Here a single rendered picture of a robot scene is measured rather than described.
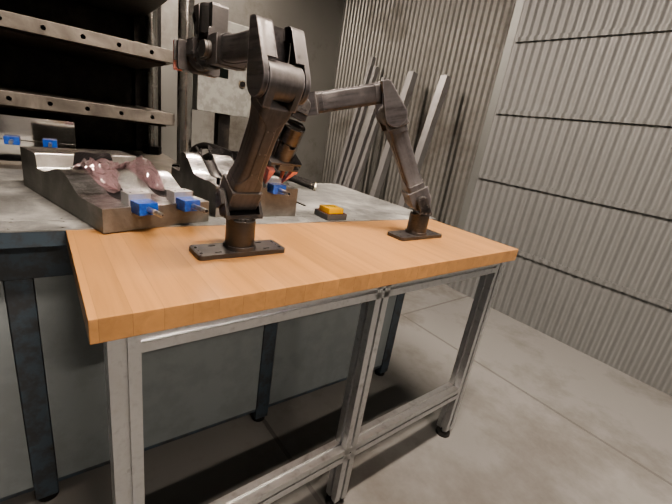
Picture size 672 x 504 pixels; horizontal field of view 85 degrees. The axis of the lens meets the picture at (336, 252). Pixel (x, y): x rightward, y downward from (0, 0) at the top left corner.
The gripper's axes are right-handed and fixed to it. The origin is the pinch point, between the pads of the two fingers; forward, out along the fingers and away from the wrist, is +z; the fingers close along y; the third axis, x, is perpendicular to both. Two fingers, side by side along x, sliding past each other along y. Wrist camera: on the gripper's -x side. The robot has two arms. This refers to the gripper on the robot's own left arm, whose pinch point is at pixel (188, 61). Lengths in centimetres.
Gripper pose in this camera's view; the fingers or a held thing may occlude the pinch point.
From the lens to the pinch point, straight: 115.9
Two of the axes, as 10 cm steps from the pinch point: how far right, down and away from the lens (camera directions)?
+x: -1.3, 9.5, 2.9
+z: -6.1, -3.1, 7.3
